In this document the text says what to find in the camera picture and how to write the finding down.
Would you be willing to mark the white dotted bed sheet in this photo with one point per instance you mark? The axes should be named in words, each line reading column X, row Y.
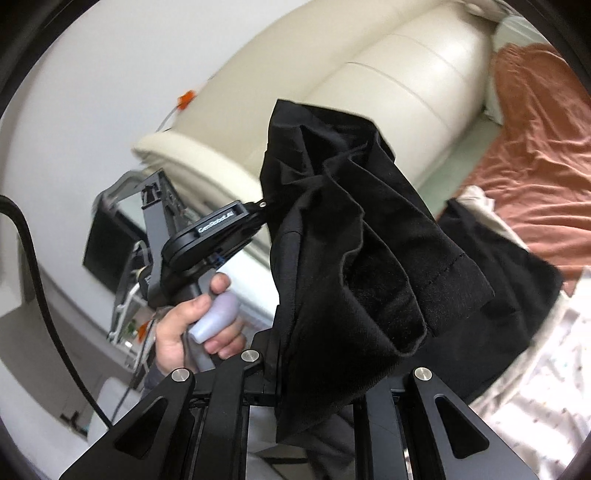
column 545, row 392

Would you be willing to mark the cream folded cloth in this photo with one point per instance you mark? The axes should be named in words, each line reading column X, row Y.
column 475, row 198

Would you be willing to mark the orange ornament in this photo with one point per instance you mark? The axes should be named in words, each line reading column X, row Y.
column 187, row 100

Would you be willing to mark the person's left forearm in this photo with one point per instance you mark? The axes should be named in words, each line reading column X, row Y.
column 154, row 381

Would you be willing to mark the cream padded headboard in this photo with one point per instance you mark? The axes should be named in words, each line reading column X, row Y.
column 369, row 92

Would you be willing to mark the brown blanket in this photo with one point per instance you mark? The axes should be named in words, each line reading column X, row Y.
column 531, row 138

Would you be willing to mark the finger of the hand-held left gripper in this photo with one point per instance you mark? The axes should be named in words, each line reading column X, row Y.
column 267, row 207

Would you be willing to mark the large black shirt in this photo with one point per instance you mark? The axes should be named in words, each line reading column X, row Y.
column 351, row 230

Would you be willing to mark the person's left hand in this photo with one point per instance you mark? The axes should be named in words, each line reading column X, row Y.
column 173, row 332

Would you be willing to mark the folded black clothes pile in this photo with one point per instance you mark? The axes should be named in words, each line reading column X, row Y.
column 508, row 286

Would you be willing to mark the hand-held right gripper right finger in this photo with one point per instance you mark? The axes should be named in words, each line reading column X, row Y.
column 383, row 438

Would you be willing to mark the bedside shelf unit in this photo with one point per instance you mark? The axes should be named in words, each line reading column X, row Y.
column 111, row 249

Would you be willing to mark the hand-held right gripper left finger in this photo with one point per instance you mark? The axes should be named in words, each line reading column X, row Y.
column 263, row 369

